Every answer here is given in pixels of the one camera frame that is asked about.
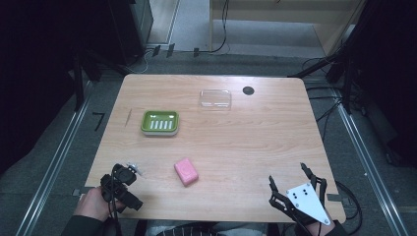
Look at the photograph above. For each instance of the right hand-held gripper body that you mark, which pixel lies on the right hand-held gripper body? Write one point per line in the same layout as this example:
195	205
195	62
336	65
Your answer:
306	200

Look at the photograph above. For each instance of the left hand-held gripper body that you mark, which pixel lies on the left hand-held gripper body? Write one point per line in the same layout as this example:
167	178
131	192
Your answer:
122	187

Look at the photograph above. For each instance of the pink soap bar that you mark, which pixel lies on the pink soap bar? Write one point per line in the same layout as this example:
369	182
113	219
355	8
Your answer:
186	171

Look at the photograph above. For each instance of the green soap dish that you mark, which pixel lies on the green soap dish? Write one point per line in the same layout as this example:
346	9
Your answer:
160	123

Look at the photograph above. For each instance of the clear plastic lid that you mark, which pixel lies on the clear plastic lid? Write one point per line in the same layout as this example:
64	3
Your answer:
215	99

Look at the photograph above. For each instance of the person's right hand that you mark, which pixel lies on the person's right hand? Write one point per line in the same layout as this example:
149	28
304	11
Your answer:
323	228

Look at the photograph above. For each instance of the person's left hand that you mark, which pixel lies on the person's left hand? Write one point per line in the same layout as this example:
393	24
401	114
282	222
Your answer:
93	205

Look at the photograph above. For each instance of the dark round table grommet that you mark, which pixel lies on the dark round table grommet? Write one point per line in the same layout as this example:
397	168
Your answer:
248	90

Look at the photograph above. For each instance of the black metal stand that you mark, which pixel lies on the black metal stand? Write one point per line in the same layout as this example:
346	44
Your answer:
78	82

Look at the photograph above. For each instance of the black tripod stand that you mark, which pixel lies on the black tripod stand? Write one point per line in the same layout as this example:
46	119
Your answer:
344	55

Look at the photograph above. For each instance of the light wooden furniture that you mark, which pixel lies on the light wooden furniture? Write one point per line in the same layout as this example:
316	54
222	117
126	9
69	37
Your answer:
331	29

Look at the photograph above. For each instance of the black cabinet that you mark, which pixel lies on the black cabinet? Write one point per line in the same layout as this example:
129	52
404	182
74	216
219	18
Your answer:
131	29

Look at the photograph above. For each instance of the metal floor rail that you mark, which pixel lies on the metal floor rail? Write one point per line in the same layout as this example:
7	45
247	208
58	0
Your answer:
55	160
367	160

